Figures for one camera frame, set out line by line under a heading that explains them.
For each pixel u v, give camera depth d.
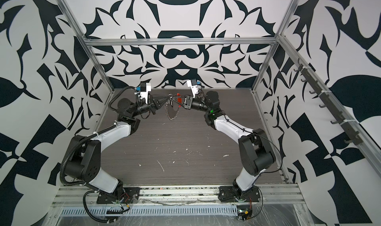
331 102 0.55
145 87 0.64
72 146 0.47
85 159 0.45
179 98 0.71
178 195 0.76
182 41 0.90
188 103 0.67
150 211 0.78
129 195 0.74
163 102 0.71
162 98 0.71
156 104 0.69
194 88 0.71
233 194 0.74
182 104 0.72
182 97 0.72
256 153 0.46
